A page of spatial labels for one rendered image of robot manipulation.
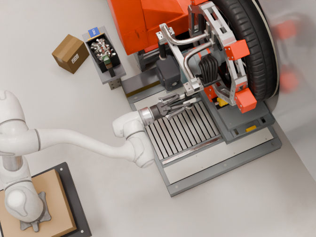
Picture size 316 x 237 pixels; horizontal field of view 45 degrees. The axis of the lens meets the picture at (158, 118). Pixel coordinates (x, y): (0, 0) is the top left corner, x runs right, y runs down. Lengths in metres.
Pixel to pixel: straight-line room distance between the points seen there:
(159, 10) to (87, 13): 1.27
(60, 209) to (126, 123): 0.75
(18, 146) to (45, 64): 1.70
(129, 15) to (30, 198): 1.14
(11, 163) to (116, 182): 0.86
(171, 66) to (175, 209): 0.95
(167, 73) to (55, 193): 1.03
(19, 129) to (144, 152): 0.57
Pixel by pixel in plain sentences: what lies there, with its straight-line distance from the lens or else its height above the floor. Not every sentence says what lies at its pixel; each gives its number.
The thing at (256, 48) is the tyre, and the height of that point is 1.10.
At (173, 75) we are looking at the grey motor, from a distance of 2.53.
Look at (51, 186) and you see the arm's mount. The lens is 2.43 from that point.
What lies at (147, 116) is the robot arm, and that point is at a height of 0.87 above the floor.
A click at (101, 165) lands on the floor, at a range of 2.78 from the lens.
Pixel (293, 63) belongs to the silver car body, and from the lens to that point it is 1.62.
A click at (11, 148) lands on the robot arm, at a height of 1.16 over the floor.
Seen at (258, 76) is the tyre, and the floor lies 1.00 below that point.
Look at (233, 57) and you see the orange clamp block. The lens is 1.73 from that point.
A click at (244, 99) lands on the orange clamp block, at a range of 1.90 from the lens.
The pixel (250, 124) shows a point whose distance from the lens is 2.66.
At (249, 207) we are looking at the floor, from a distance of 2.64.
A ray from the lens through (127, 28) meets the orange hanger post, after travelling 2.31.
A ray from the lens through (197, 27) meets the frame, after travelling 2.25.
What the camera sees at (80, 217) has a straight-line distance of 2.41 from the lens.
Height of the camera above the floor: 2.57
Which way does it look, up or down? 65 degrees down
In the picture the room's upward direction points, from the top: 14 degrees counter-clockwise
